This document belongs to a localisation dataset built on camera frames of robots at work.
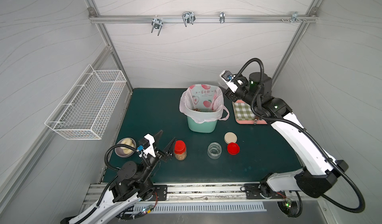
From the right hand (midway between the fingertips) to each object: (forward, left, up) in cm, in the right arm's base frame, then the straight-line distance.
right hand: (228, 78), depth 65 cm
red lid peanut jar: (-22, +22, -30) cm, 44 cm away
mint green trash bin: (-2, +9, -40) cm, 41 cm away
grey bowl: (-22, +57, -36) cm, 71 cm away
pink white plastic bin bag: (+10, +11, -30) cm, 33 cm away
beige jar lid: (-7, -7, -43) cm, 44 cm away
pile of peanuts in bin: (+8, +15, -35) cm, 39 cm away
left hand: (-22, +26, -14) cm, 37 cm away
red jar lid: (-14, -9, -45) cm, 48 cm away
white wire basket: (-12, +65, -11) cm, 67 cm away
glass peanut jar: (-16, +3, -43) cm, 46 cm away
